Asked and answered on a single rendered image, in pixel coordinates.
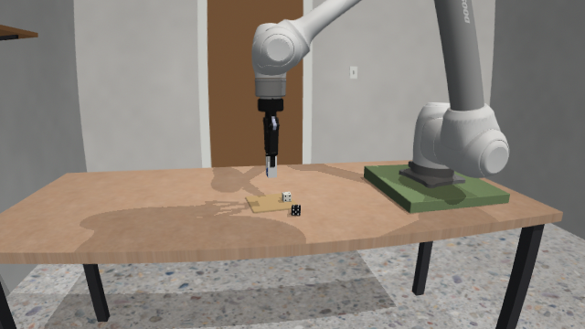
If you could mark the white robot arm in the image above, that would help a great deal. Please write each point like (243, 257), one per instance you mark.
(470, 142)

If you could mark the tan flat mat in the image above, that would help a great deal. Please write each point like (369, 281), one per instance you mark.
(268, 203)

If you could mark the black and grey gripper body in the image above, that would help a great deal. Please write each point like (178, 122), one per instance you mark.
(271, 106)

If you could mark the black die with grey pips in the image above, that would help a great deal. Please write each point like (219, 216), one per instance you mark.
(296, 210)

